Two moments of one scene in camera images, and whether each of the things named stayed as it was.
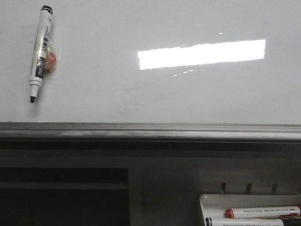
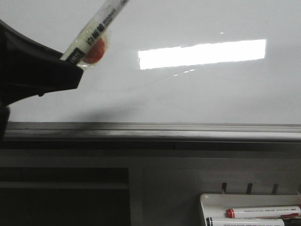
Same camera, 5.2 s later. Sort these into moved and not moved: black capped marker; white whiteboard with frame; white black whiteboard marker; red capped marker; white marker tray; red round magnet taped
Moved: red round magnet taped; white black whiteboard marker
Not moved: black capped marker; white whiteboard with frame; white marker tray; red capped marker
